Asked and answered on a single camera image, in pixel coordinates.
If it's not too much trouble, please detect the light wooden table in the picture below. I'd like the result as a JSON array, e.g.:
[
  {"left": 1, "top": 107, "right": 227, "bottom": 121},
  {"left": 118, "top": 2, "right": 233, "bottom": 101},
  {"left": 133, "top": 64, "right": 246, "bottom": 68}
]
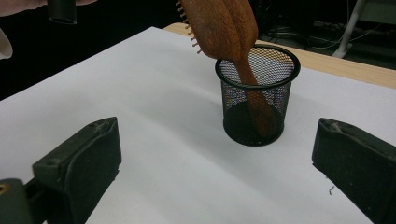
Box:
[{"left": 163, "top": 21, "right": 396, "bottom": 91}]

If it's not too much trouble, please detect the brown wooden hairbrush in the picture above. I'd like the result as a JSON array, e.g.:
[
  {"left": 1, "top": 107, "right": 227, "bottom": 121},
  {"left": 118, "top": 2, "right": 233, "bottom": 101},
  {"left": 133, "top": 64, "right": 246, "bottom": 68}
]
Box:
[{"left": 175, "top": 0, "right": 280, "bottom": 140}]

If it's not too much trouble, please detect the bundle of floor cables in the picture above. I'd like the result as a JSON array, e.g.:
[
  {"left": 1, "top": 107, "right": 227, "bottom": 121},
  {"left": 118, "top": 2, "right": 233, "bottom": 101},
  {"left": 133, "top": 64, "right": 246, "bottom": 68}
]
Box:
[{"left": 260, "top": 17, "right": 386, "bottom": 52}]

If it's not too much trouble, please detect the desk with white legs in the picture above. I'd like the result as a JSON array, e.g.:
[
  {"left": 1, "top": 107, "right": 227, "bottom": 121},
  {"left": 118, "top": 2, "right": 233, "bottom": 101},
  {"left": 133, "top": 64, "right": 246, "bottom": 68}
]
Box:
[{"left": 331, "top": 0, "right": 396, "bottom": 59}]

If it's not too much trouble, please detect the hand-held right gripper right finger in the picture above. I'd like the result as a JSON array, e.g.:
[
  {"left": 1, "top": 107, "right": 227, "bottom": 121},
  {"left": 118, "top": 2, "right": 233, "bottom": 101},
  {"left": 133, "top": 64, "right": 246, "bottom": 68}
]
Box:
[{"left": 311, "top": 117, "right": 396, "bottom": 224}]

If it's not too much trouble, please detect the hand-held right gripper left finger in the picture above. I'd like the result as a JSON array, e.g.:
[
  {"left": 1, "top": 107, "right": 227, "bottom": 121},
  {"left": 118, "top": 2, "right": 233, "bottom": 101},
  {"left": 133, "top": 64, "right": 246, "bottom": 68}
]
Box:
[{"left": 32, "top": 116, "right": 122, "bottom": 224}]

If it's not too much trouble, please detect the black mesh pen cup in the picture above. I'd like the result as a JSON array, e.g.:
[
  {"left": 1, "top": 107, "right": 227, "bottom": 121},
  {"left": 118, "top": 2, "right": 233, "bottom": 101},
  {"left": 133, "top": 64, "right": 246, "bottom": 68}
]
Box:
[{"left": 214, "top": 44, "right": 302, "bottom": 147}]

